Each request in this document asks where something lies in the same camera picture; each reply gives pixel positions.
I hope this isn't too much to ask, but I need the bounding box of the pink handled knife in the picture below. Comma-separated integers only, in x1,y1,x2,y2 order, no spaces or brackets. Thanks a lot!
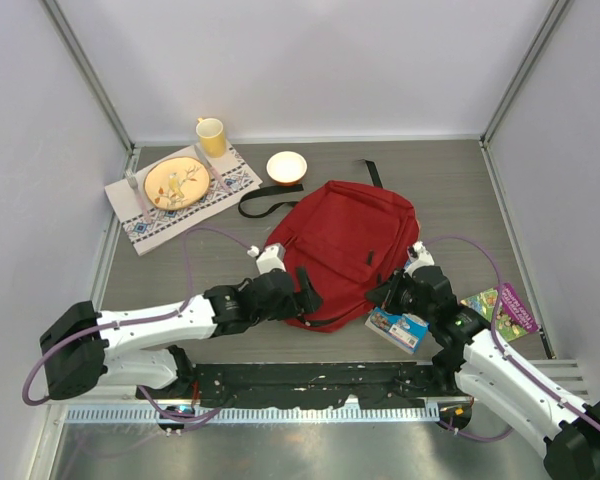
193,144,232,194

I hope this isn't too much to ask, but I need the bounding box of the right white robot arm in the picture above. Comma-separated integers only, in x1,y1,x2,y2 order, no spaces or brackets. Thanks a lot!
366,266,600,479

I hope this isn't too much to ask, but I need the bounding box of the pink handled fork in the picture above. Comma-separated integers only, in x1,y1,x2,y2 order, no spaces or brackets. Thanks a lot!
124,168,152,225

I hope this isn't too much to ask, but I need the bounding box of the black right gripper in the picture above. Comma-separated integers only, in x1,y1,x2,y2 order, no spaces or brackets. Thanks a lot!
366,266,435,322

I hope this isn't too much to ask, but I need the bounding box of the yellow bird plate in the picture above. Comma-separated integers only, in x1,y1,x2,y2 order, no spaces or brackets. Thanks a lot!
144,156,211,211

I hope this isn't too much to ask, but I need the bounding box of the blue comic paperback book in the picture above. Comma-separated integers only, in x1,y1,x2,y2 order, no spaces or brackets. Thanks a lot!
365,307,429,354

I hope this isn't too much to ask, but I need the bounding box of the aluminium front rail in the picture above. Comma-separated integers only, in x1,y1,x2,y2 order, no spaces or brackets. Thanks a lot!
42,358,591,406

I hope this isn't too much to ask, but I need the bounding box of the patterned cloth placemat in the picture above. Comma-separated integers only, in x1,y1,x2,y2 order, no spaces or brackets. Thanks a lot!
105,144,262,256

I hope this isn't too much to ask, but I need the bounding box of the red student backpack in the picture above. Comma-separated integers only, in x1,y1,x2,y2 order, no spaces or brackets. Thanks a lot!
265,160,420,333

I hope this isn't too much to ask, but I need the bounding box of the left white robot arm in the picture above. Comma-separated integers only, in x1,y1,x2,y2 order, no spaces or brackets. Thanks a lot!
39,267,323,401

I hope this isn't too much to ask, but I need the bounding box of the orange white bowl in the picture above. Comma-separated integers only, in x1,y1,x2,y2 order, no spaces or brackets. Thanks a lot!
266,151,308,186

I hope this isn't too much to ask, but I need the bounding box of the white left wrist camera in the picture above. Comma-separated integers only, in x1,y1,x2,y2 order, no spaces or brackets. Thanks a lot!
247,243,286,274

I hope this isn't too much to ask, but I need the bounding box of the purple treehouse paperback book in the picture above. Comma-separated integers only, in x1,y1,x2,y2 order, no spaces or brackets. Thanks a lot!
461,283,539,342

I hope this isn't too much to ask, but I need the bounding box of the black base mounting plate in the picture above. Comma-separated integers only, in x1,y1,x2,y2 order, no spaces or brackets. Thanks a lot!
148,362,464,410

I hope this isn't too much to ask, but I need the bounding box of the yellow mug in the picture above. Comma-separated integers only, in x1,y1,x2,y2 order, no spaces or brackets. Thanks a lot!
195,118,226,158

